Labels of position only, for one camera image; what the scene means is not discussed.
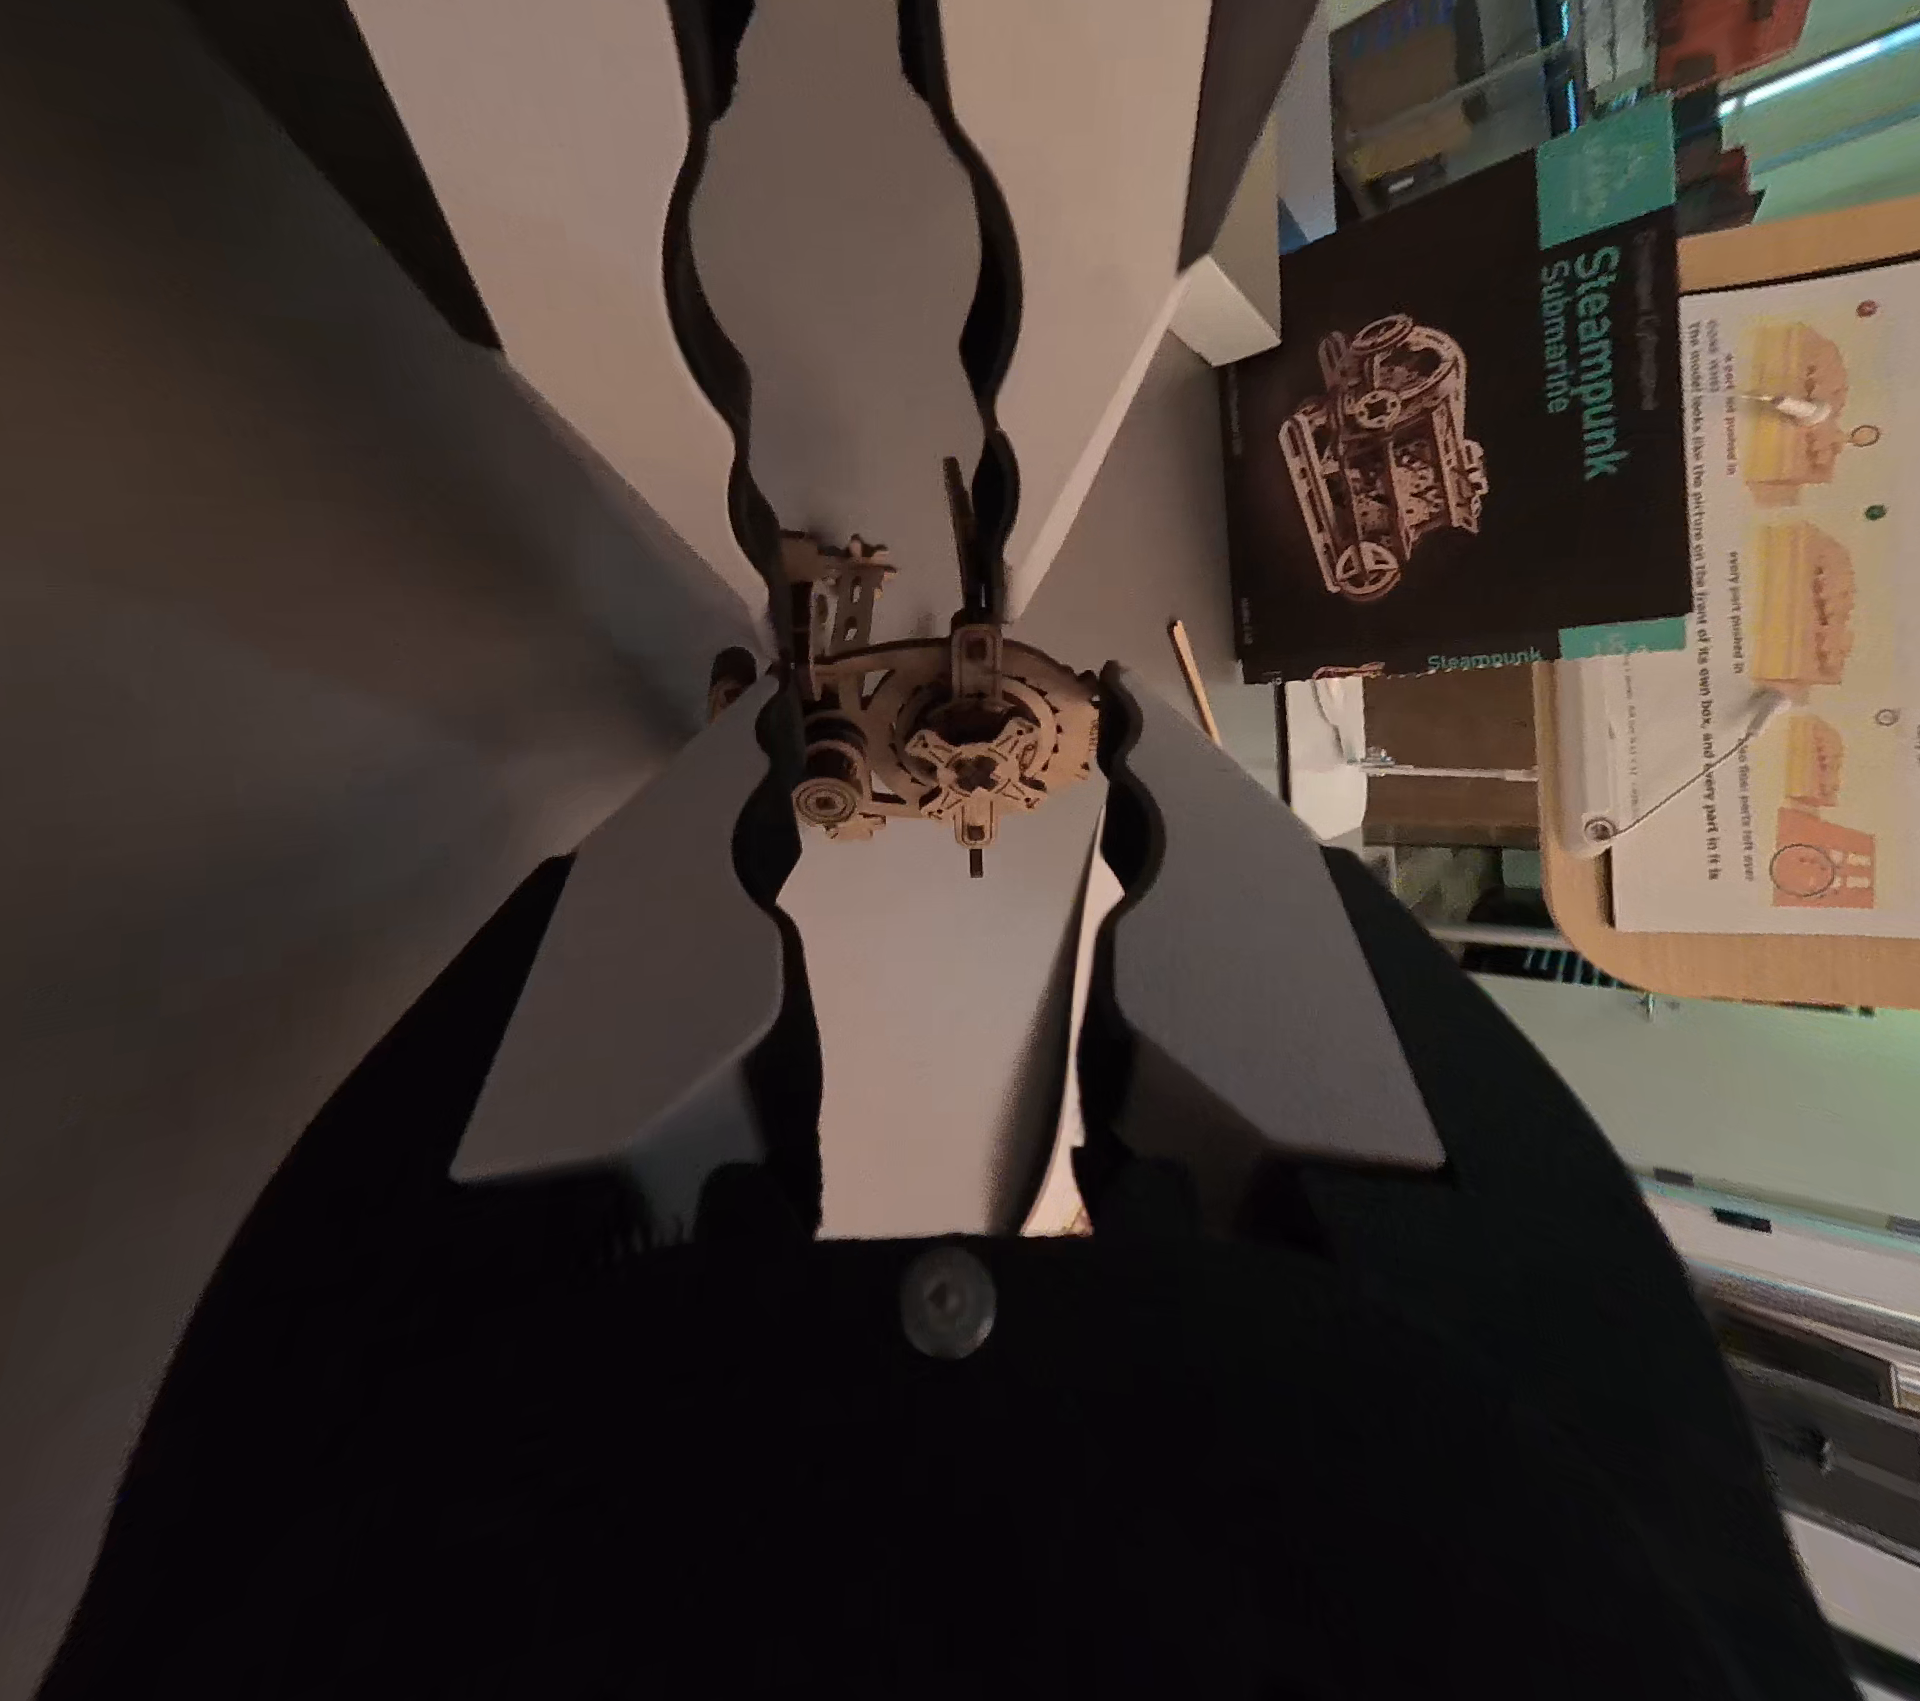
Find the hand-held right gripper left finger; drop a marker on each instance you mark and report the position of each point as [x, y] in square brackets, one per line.
[631, 980]

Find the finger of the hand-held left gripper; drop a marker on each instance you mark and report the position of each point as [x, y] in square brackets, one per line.
[1110, 81]
[496, 81]

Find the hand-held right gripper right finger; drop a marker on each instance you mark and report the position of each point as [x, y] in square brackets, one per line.
[1259, 980]

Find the brown wooden gear model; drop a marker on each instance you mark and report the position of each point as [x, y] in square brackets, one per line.
[932, 741]

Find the dark model kit box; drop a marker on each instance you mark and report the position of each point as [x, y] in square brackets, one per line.
[1442, 455]

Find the thin wooden stick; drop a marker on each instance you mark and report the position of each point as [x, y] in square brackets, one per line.
[1195, 682]

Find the instruction sheet on board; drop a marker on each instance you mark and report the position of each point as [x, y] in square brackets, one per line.
[1583, 921]

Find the printed instruction sheet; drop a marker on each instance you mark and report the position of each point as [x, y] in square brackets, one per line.
[1769, 604]

